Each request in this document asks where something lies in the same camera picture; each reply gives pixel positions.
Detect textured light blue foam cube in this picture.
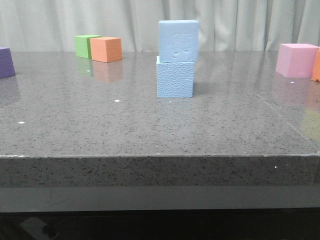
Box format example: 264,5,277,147
156,56,195,98

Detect smooth light blue foam cube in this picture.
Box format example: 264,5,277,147
158,20,200,63

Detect orange foam cube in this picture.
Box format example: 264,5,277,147
90,37,123,63

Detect green foam cube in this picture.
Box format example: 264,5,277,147
73,34,102,59

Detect pink foam cube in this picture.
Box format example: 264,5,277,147
275,43,320,78

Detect purple foam cube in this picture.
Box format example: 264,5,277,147
0,47,16,79

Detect orange foam block right edge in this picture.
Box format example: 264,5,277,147
311,50,320,82

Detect white pleated curtain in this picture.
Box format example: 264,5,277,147
0,0,320,52

